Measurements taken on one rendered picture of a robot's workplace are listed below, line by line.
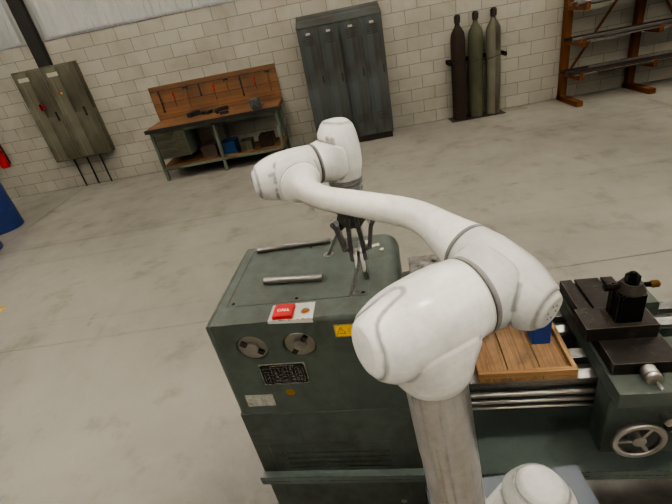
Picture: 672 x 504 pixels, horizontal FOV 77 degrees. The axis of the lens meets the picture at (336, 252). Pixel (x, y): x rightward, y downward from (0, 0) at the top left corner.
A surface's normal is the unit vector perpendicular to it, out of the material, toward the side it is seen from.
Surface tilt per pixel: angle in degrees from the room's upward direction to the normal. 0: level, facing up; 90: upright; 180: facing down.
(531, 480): 6
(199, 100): 90
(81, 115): 90
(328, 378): 90
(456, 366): 88
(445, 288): 27
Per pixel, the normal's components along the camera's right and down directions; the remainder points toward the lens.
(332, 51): -0.29, 0.52
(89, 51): 0.01, 0.50
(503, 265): 0.11, -0.67
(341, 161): 0.37, 0.39
